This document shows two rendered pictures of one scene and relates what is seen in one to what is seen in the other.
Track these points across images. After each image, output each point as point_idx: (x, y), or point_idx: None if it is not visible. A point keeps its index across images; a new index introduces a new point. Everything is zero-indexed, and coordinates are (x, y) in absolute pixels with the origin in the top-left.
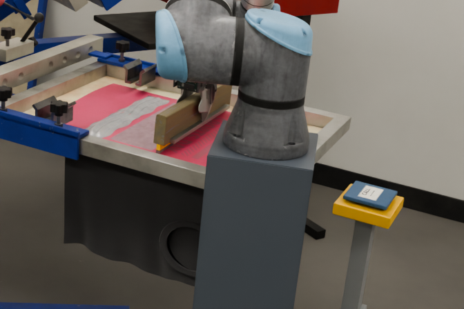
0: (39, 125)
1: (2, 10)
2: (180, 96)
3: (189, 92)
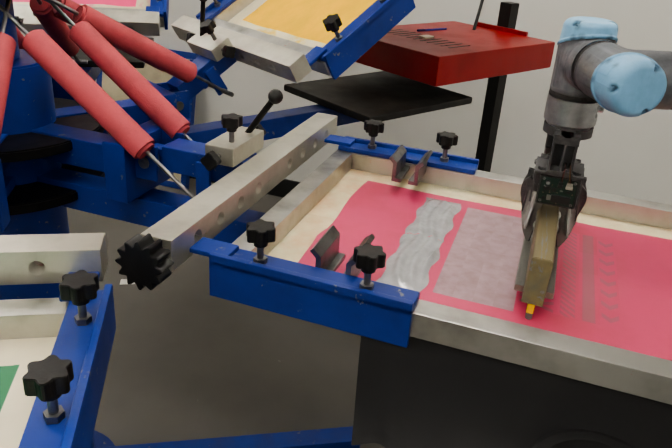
0: (334, 289)
1: (192, 86)
2: (530, 212)
3: (539, 204)
